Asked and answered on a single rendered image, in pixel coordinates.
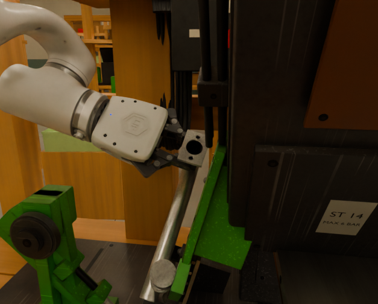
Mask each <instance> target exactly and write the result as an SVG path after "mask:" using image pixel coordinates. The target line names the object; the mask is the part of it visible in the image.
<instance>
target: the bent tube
mask: <svg viewBox="0 0 378 304"><path fill-rule="evenodd" d="M196 137H199V139H197V138H196ZM206 151H207V147H206V143H205V135H204V134H202V133H198V132H195V131H192V130H187V132H186V136H185V138H184V141H183V144H182V146H181V149H180V152H179V155H178V158H177V160H179V161H181V162H184V163H188V164H191V165H194V166H197V167H196V169H195V171H193V170H190V171H186V170H184V169H181V174H180V178H179V181H178V185H177V189H176V192H175V195H174V199H173V201H172V205H171V208H170V210H169V214H168V217H167V219H166V222H165V225H164V228H163V231H162V234H161V236H160V239H159V243H158V245H157V248H156V251H155V254H154V257H153V260H152V262H151V265H150V269H151V267H152V265H153V263H155V262H156V261H158V260H161V259H166V260H169V261H170V260H171V256H172V252H173V250H174V247H175V243H176V240H177V237H178V234H179V231H180V227H181V224H182V222H183V218H184V215H185V212H186V209H187V206H188V202H189V199H190V197H191V193H192V190H193V187H194V183H195V179H196V177H197V173H198V169H199V167H200V168H201V167H202V164H203V161H204V158H205V155H206ZM189 158H190V159H193V160H189ZM150 269H149V271H148V274H147V276H146V279H145V283H144V285H143V288H142V291H141V294H140V298H142V299H145V300H147V301H150V302H153V303H157V299H158V297H159V293H157V292H155V291H154V290H153V289H152V287H151V284H150Z"/></svg>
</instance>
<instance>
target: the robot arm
mask: <svg viewBox="0 0 378 304"><path fill-rule="evenodd" d="M23 34H26V35H27V36H30V37H32V38H33V39H34V40H35V41H36V42H38V43H39V44H40V45H41V46H42V47H43V49H44V50H45V51H46V52H47V54H48V60H47V62H46V63H45V65H44V66H43V67H41V68H38V69H33V68H30V67H27V66H25V65H21V64H15V65H11V66H10V67H8V68H7V69H6V70H5V71H4V72H3V73H2V75H1V76H0V109H1V110H2V111H3V112H6V113H9V114H11V115H14V116H17V117H20V118H22V119H26V120H27V121H31V122H33V123H36V124H39V125H42V126H44V127H47V128H50V129H53V130H55V131H59V132H60V133H64V134H66V135H69V136H72V137H74V138H77V139H80V140H81V141H87V142H91V143H93V145H94V146H96V147H97V148H99V149H100V150H102V151H104V152H106V153H107V154H109V155H111V156H113V157H115V158H117V159H119V160H121V161H124V162H126V163H129V164H130V165H133V166H135V167H136V169H137V170H138V171H139V172H140V173H141V174H142V175H143V176H144V177H145V178H148V177H150V176H151V175H153V174H154V173H155V172H156V171H157V170H160V169H162V168H164V167H167V166H171V165H173V166H176V167H178V168H181V169H184V170H186V171H190V170H193V171H195V169H196V167H197V166H194V165H191V164H188V163H184V162H181V161H179V160H177V158H178V155H179V153H175V154H170V153H168V152H166V151H164V150H161V149H159V148H158V147H159V145H160V142H161V140H162V137H166V138H171V139H175V140H178V141H180V144H181V145H182V144H183V141H184V138H185V136H186V132H185V131H184V130H183V128H182V127H181V126H180V124H179V122H178V120H177V115H176V111H175V109H174V108H170V109H165V108H163V107H160V106H157V105H155V104H151V103H147V102H144V101H140V100H135V99H132V98H127V97H118V96H112V97H111V99H108V97H107V95H104V94H102V93H99V92H96V91H94V90H91V89H88V88H87V87H88V85H89V84H90V82H91V81H92V78H93V76H94V75H95V71H96V63H95V60H94V58H93V55H92V54H91V52H90V51H89V49H88V48H87V46H86V45H85V44H84V42H83V41H82V40H81V39H80V37H79V36H78V34H77V33H76V32H75V31H74V29H73V28H72V27H71V26H70V25H69V24H68V23H67V22H66V21H65V20H64V19H63V18H61V17H60V16H58V15H57V14H55V13H53V12H51V11H49V10H47V9H45V8H42V7H38V6H34V5H28V4H20V3H15V2H8V1H4V0H0V46H1V45H3V44H4V43H6V42H8V41H9V40H11V39H13V38H15V37H17V36H20V35H23ZM167 118H168V119H169V122H170V124H167V123H166V120H167ZM153 160H154V162H153V163H151V162H152V161H153Z"/></svg>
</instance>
